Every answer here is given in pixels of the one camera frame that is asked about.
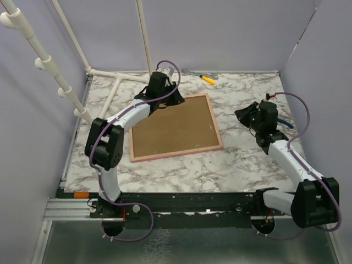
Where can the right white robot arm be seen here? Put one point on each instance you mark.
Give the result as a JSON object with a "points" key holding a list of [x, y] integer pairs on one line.
{"points": [[316, 199]]}

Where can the yellow handled screwdriver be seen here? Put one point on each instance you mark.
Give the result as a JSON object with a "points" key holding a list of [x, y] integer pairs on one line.
{"points": [[207, 79]]}

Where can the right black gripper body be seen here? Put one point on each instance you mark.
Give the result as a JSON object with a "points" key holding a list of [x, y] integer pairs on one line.
{"points": [[258, 127]]}

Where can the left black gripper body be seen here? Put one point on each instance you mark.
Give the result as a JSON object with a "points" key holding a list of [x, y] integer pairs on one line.
{"points": [[172, 99]]}

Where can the silver wrench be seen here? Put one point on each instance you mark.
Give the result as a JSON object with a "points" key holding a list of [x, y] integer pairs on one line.
{"points": [[211, 76]]}

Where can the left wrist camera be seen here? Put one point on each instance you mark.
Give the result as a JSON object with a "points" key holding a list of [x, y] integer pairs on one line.
{"points": [[168, 71]]}

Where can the blue handled pliers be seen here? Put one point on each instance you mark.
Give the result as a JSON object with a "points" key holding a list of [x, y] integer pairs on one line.
{"points": [[284, 122]]}

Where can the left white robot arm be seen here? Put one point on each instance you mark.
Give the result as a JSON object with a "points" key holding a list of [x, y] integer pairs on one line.
{"points": [[105, 142]]}

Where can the pink picture frame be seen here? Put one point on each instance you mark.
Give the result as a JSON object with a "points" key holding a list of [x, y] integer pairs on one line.
{"points": [[185, 129]]}

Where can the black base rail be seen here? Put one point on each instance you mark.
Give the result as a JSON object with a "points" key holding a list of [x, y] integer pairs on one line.
{"points": [[182, 210]]}

